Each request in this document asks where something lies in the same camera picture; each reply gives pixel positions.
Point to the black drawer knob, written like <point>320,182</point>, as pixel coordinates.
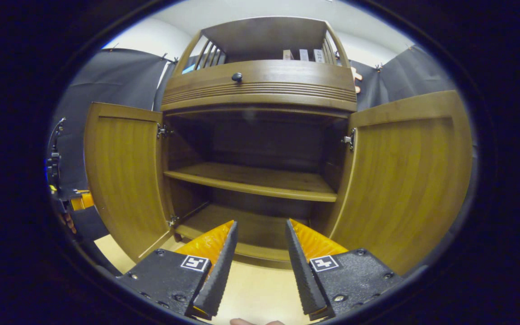
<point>237,77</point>

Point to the pale pink book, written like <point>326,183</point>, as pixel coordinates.
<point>288,55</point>

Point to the black backdrop cloth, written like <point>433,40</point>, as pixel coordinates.
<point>115,76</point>

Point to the wooden inner cabinet shelf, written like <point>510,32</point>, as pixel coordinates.
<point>251,178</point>

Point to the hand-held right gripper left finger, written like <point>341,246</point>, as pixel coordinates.
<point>217,275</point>

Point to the white book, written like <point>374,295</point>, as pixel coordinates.
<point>304,55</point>

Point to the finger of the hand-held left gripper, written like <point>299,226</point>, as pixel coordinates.
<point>82,201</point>

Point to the wooden shoe cabinet door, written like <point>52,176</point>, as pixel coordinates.
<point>124,180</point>
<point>404,180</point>

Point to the metal door hinge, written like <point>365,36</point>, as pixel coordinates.
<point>173,221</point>
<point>163,131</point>
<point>349,140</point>

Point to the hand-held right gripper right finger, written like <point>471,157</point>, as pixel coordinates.
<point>305,275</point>

